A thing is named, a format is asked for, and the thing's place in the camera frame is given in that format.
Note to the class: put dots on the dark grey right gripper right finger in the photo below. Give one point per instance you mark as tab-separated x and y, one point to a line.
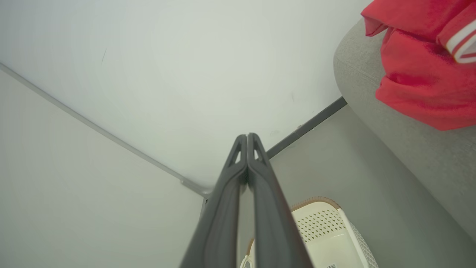
275	230

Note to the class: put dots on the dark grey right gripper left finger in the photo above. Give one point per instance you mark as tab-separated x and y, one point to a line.
219	223

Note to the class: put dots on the plain red garment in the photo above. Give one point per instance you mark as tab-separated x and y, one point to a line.
420	93

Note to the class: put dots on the red garment white stripes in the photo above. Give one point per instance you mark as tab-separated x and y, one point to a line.
409	15

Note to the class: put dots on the grey fabric sofa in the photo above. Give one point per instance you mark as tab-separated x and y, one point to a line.
409	149

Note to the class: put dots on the white laundry basket brown rim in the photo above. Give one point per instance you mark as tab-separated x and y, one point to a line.
327	242

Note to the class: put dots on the black baseboard strip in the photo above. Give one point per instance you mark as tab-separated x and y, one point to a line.
308	124

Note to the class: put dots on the grey metal frame rail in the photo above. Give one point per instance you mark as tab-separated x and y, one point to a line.
195	189

